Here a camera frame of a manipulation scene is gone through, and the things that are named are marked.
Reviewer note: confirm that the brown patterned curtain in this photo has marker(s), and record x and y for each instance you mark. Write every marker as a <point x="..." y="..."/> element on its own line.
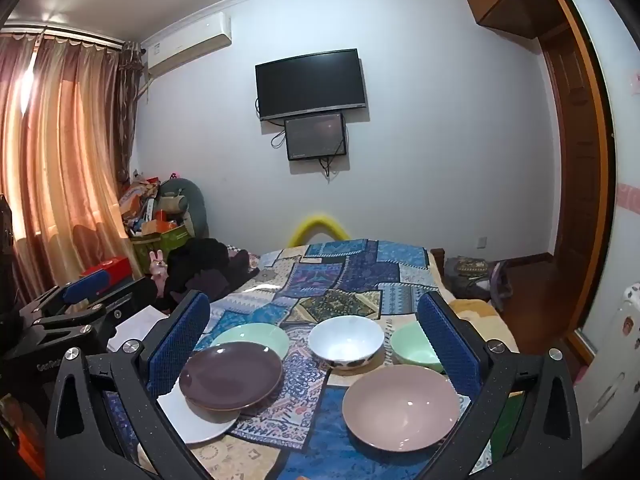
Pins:
<point x="130" y="110"/>

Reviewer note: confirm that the orange pink curtain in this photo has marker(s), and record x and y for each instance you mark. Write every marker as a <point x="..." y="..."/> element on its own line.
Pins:
<point x="60" y="160"/>

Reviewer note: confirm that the pile of toy boxes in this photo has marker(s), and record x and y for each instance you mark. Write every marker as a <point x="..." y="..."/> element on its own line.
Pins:
<point x="135" y="202"/>

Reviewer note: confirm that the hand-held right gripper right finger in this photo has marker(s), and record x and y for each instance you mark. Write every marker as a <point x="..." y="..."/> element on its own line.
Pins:
<point x="445" y="340"/>

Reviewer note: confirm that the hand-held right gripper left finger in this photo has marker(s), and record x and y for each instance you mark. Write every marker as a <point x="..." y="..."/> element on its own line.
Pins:
<point x="180" y="345"/>

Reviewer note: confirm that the wooden door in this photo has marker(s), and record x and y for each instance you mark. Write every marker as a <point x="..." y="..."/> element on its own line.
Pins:
<point x="575" y="160"/>

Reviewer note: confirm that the white stickered appliance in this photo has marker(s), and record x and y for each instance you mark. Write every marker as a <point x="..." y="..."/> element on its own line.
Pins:
<point x="615" y="360"/>

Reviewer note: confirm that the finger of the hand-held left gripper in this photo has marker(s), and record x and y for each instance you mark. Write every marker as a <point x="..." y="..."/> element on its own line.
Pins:
<point x="135" y="292"/>
<point x="85" y="284"/>

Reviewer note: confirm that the red box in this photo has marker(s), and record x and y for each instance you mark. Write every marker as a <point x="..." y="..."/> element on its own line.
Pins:
<point x="112" y="264"/>

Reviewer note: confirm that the dark clothes pile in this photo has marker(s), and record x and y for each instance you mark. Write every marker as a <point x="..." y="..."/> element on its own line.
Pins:
<point x="205" y="265"/>

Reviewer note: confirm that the blue patchwork tablecloth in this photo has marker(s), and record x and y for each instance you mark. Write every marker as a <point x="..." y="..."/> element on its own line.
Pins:
<point x="340" y="270"/>

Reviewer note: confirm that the pink bowl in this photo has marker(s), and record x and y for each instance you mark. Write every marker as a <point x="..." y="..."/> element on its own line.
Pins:
<point x="400" y="410"/>

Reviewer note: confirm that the small mint green bowl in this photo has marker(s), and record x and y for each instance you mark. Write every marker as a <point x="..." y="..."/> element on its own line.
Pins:
<point x="412" y="342"/>

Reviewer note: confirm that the white plate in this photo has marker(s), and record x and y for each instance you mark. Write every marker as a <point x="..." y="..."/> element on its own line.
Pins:
<point x="195" y="425"/>

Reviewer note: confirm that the white bowl with dark print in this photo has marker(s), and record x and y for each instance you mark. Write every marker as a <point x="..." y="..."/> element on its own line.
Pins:
<point x="345" y="340"/>

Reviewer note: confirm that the grey backpack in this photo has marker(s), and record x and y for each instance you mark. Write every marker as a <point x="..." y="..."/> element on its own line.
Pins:
<point x="470" y="270"/>

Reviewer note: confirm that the yellow blanket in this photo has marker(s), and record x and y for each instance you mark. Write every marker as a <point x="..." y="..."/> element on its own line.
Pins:
<point x="475" y="310"/>

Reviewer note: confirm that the white wall socket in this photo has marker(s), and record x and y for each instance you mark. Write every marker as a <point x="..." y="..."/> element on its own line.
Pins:
<point x="482" y="242"/>

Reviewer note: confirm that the small black monitor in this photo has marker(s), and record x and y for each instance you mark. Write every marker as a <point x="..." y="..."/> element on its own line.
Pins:
<point x="315" y="136"/>

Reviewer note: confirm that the large light green bowl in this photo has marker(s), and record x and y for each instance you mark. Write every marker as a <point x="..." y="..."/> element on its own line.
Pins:
<point x="260" y="335"/>

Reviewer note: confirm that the white air conditioner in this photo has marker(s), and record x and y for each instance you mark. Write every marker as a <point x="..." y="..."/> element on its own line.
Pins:
<point x="190" y="45"/>

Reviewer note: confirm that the black wall television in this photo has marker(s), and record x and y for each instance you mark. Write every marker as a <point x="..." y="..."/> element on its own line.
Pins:
<point x="310" y="82"/>

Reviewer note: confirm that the white paper sheet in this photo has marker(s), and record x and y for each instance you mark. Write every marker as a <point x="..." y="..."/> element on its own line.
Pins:
<point x="140" y="322"/>

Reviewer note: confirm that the purple plate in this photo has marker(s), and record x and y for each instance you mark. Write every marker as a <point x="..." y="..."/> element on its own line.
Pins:
<point x="230" y="375"/>

